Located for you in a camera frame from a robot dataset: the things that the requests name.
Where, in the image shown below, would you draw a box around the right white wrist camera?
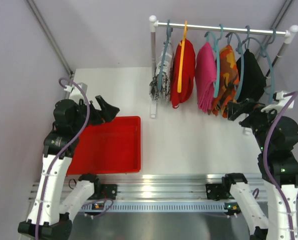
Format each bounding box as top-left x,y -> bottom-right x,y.
261,91 -> 294,113

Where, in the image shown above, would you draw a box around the pink trousers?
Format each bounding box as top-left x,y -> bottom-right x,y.
195,42 -> 217,113

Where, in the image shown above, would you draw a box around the teal hanger of camouflage trousers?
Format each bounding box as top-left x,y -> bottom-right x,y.
226,32 -> 245,101

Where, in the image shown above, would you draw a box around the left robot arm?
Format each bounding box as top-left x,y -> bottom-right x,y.
17,95 -> 120,240

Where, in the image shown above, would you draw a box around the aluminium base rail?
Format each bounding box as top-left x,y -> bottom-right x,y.
28,173 -> 269,201

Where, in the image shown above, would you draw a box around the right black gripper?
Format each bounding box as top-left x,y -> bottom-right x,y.
227,96 -> 283,150

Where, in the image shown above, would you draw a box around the teal hanger of pink trousers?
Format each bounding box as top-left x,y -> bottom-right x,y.
204,23 -> 224,98

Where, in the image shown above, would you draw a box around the teal hanger of black trousers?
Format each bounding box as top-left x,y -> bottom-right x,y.
242,25 -> 251,50

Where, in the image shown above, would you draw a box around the red plastic tray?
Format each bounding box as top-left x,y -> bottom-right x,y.
67,116 -> 141,175

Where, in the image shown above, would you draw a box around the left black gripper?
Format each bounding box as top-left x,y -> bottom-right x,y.
71,95 -> 119,133

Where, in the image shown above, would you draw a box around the perforated cable duct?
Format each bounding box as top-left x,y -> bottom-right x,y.
80,201 -> 238,213

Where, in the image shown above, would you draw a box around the orange camouflage trousers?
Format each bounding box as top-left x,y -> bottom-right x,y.
208,44 -> 240,118

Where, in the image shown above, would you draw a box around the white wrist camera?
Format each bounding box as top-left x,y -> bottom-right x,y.
64,82 -> 87,104
261,91 -> 294,113

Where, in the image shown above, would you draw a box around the empty teal hanger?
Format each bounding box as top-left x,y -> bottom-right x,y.
248,27 -> 277,104

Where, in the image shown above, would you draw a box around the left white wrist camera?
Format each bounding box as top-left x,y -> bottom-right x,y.
64,82 -> 87,104

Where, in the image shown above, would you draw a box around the black trousers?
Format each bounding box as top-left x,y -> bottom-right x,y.
237,49 -> 266,102

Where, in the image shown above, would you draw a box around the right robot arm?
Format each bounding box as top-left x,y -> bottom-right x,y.
222,98 -> 298,240

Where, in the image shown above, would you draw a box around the white metal clothes rack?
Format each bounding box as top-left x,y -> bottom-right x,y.
148,15 -> 298,137

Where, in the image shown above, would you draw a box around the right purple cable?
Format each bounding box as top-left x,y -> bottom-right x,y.
262,91 -> 298,240

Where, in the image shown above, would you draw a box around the teal hanger of newspaper trousers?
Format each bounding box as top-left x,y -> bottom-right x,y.
157,20 -> 173,91

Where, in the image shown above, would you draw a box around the newspaper print trousers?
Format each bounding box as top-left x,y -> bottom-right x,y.
149,41 -> 174,102

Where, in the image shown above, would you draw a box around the red trousers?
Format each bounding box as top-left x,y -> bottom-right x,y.
170,39 -> 196,109

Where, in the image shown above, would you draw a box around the orange plastic hanger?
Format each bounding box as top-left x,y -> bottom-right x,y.
177,21 -> 188,93

